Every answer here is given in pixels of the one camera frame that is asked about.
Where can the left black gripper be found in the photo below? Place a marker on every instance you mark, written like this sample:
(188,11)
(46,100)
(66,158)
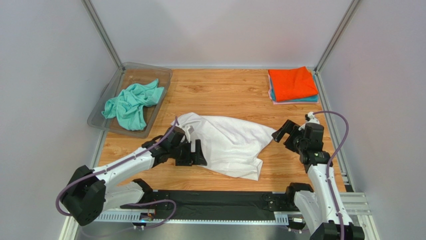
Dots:
(191,158)

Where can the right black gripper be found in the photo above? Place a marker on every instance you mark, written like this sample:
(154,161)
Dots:
(289,136)

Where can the white t shirt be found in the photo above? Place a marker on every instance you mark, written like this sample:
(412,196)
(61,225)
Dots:
(231,146)

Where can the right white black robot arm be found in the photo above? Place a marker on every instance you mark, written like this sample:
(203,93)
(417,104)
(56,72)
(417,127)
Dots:
(319,202)

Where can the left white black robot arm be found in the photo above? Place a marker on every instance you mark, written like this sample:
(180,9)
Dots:
(90,192)

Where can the folded teal t shirt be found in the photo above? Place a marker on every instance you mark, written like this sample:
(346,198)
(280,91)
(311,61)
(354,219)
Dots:
(309,98)

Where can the folded orange t shirt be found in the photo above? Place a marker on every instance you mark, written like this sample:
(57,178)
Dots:
(292,85)

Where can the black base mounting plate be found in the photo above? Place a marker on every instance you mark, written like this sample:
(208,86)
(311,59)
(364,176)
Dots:
(225,205)

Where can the mint green t shirt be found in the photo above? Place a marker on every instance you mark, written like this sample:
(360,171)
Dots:
(128,106)

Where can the clear plastic bin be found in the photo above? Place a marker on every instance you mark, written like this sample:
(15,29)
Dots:
(127,74)

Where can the right aluminium corner post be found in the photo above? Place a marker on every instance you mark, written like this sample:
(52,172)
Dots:
(345,21)

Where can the aluminium corner post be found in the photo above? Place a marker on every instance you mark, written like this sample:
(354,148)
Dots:
(101,30)
(345,21)

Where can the left aluminium corner post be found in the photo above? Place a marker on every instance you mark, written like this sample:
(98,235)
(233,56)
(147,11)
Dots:
(101,30)

